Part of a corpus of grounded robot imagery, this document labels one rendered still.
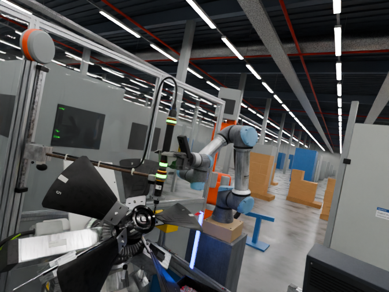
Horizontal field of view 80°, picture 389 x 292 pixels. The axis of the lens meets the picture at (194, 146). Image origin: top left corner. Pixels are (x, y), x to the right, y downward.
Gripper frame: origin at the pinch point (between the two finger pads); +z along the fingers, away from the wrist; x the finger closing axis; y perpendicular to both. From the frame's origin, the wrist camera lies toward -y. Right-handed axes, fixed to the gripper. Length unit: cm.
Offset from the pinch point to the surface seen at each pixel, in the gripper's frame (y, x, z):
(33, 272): 86, 70, 19
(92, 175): 13.1, 8.6, 24.1
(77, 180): 15.5, 9.9, 29.2
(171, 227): 49, 21, -38
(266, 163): 22, 287, -734
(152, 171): 11.5, 12.0, -7.4
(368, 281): 27, -76, -32
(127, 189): 20.6, 12.9, 4.4
